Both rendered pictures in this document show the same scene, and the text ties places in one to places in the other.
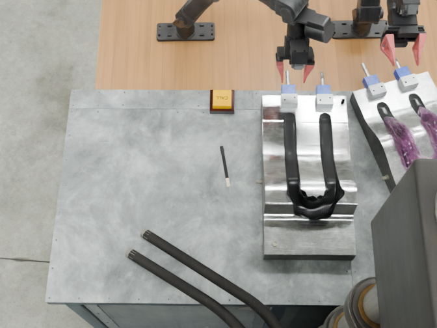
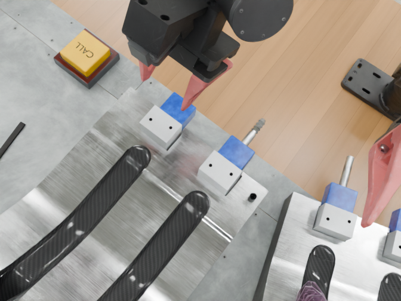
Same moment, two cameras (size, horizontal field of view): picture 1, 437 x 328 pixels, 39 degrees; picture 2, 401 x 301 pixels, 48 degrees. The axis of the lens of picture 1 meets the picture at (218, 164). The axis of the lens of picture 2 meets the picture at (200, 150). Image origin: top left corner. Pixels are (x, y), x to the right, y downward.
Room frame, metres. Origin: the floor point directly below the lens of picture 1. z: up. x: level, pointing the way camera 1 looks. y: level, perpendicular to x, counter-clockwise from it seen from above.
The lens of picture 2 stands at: (0.73, -0.38, 1.51)
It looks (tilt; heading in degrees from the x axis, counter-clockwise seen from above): 70 degrees down; 25
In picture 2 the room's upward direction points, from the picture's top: 12 degrees clockwise
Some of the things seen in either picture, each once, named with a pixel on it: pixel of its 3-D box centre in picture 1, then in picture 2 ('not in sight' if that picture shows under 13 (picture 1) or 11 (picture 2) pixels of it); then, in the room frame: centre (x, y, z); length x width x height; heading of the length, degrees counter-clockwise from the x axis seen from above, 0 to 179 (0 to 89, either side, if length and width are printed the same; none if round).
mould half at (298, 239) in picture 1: (306, 172); (82, 275); (0.70, -0.26, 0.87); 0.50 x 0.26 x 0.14; 178
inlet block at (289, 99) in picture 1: (288, 89); (181, 107); (0.97, -0.22, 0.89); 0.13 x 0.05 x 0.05; 179
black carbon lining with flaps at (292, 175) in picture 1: (311, 161); (90, 267); (0.72, -0.27, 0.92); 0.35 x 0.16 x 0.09; 178
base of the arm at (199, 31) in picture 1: (185, 25); not in sight; (1.26, 0.10, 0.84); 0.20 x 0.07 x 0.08; 89
